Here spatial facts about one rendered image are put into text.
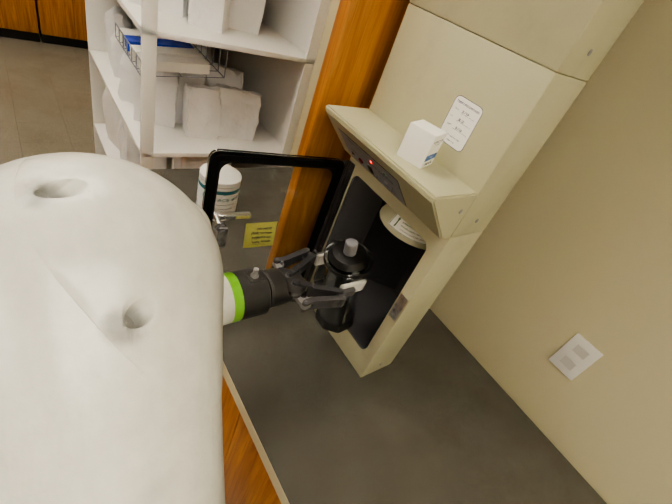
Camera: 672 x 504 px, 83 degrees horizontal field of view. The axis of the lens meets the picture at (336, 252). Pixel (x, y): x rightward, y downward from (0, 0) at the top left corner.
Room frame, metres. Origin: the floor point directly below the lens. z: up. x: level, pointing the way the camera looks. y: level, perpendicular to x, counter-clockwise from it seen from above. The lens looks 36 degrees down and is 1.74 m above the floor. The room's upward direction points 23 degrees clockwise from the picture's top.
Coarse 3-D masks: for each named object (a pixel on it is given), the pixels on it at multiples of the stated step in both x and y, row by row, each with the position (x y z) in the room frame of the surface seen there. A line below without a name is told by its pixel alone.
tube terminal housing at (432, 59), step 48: (432, 48) 0.78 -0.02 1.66; (480, 48) 0.71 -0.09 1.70; (384, 96) 0.82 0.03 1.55; (432, 96) 0.75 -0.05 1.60; (480, 96) 0.69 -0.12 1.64; (528, 96) 0.64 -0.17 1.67; (576, 96) 0.71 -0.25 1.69; (480, 144) 0.66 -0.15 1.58; (528, 144) 0.67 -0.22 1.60; (384, 192) 0.75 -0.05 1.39; (480, 192) 0.63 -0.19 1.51; (432, 240) 0.65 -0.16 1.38; (432, 288) 0.67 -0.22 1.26; (336, 336) 0.71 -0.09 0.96; (384, 336) 0.63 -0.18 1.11
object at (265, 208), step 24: (240, 168) 0.66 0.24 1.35; (264, 168) 0.70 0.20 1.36; (288, 168) 0.73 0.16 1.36; (312, 168) 0.77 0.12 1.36; (240, 192) 0.67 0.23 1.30; (264, 192) 0.70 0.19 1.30; (288, 192) 0.74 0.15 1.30; (312, 192) 0.78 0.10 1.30; (216, 216) 0.64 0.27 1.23; (240, 216) 0.68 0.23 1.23; (264, 216) 0.71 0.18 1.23; (288, 216) 0.75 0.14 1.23; (312, 216) 0.79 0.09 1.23; (240, 240) 0.68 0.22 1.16; (264, 240) 0.72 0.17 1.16; (288, 240) 0.76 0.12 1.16; (240, 264) 0.69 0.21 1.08; (264, 264) 0.73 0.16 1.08
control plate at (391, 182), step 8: (344, 136) 0.75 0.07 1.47; (352, 144) 0.73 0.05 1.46; (360, 152) 0.71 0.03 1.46; (368, 160) 0.70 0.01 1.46; (376, 168) 0.69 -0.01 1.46; (384, 176) 0.67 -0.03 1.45; (392, 176) 0.63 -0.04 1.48; (392, 184) 0.66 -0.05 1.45; (392, 192) 0.69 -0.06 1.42; (400, 192) 0.65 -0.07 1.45; (400, 200) 0.68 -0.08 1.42
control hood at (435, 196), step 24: (336, 120) 0.73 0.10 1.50; (360, 120) 0.74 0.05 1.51; (360, 144) 0.69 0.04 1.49; (384, 144) 0.67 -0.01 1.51; (384, 168) 0.65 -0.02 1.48; (408, 168) 0.61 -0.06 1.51; (432, 168) 0.65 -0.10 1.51; (408, 192) 0.61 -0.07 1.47; (432, 192) 0.56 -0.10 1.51; (456, 192) 0.59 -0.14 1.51; (432, 216) 0.58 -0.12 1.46; (456, 216) 0.61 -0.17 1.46
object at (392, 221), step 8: (384, 208) 0.79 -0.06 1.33; (384, 216) 0.76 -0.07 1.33; (392, 216) 0.75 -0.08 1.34; (384, 224) 0.74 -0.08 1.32; (392, 224) 0.73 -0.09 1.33; (400, 224) 0.73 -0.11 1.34; (408, 224) 0.73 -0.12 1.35; (392, 232) 0.72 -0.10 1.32; (400, 232) 0.72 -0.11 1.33; (408, 232) 0.72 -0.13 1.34; (416, 232) 0.72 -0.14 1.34; (408, 240) 0.71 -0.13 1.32; (416, 240) 0.71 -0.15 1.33; (424, 248) 0.71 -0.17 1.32
